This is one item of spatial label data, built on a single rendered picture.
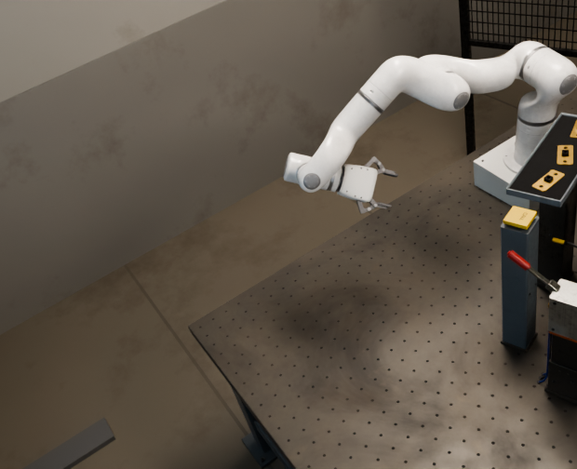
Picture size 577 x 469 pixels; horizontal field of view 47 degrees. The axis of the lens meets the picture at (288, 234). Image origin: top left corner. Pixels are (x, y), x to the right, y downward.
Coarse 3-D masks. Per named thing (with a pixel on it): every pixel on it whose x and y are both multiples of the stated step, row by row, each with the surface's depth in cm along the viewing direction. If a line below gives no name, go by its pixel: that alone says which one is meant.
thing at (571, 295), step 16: (560, 288) 154; (576, 288) 153; (560, 304) 152; (576, 304) 150; (560, 320) 155; (576, 320) 152; (560, 336) 159; (576, 336) 155; (560, 352) 163; (576, 352) 160; (560, 368) 166; (576, 368) 163; (560, 384) 170; (576, 384) 166; (576, 400) 170
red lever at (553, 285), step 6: (510, 252) 156; (510, 258) 156; (516, 258) 155; (522, 258) 155; (522, 264) 155; (528, 264) 155; (528, 270) 155; (534, 270) 155; (540, 276) 155; (546, 282) 154; (552, 282) 154; (546, 288) 155; (552, 288) 154; (558, 288) 154
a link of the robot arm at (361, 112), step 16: (352, 112) 185; (368, 112) 184; (336, 128) 185; (352, 128) 185; (336, 144) 183; (352, 144) 186; (320, 160) 181; (336, 160) 182; (304, 176) 183; (320, 176) 182
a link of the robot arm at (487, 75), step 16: (512, 48) 206; (528, 48) 206; (432, 64) 192; (448, 64) 195; (464, 64) 195; (480, 64) 195; (496, 64) 196; (512, 64) 199; (480, 80) 195; (496, 80) 196; (512, 80) 200
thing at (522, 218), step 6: (510, 210) 162; (516, 210) 162; (522, 210) 162; (528, 210) 161; (510, 216) 161; (516, 216) 161; (522, 216) 160; (528, 216) 160; (534, 216) 160; (504, 222) 161; (510, 222) 160; (516, 222) 159; (522, 222) 158; (528, 222) 158; (522, 228) 159
